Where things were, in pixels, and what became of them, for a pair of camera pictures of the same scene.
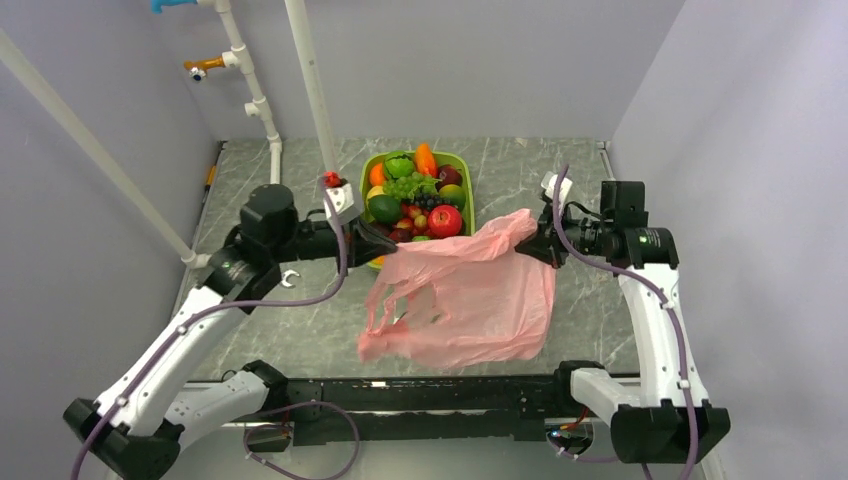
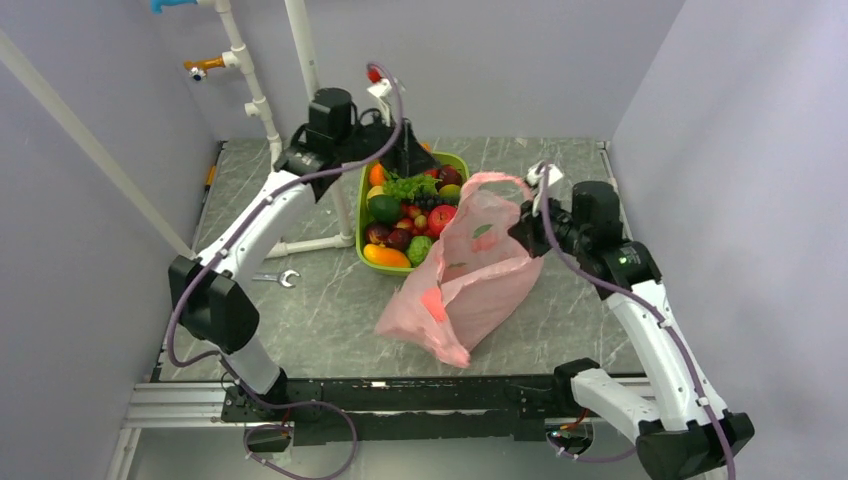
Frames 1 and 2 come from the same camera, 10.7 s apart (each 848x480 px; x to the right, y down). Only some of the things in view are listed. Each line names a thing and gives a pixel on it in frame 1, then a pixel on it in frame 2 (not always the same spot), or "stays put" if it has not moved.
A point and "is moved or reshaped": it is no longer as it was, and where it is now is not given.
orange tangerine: (376, 174) stays put
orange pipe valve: (198, 68) stays put
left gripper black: (364, 243) -> (408, 157)
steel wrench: (286, 274) stays put
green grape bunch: (410, 186) stays put
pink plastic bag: (469, 301) is moved or reshaped
